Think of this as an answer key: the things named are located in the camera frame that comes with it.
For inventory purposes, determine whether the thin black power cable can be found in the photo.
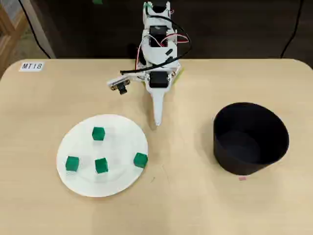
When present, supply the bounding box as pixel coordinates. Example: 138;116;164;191
19;0;51;59
280;0;303;59

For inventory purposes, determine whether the white MT18 label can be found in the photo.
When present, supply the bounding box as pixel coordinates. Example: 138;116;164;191
19;61;45;72

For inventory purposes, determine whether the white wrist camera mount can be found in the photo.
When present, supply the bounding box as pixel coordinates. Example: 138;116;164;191
107;74;132;95

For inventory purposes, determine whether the black camera cable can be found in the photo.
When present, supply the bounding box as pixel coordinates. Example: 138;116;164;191
120;14;193;75

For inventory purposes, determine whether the grey metal post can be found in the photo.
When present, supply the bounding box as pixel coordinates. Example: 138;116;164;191
21;0;56;59

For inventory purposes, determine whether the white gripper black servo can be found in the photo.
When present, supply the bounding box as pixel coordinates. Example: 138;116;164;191
141;43;179;127

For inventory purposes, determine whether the black round pot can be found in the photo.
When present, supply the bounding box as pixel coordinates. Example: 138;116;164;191
212;102;291;176

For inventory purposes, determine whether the green cube block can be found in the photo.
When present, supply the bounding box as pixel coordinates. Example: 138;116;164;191
91;126;106;141
133;152;149;168
65;156;80;172
94;158;109;174

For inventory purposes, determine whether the light wooden furniture frame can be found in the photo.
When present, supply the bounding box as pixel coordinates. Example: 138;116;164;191
0;4;26;73

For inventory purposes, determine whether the white paper plate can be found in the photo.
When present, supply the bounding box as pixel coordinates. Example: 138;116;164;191
56;114;149;198

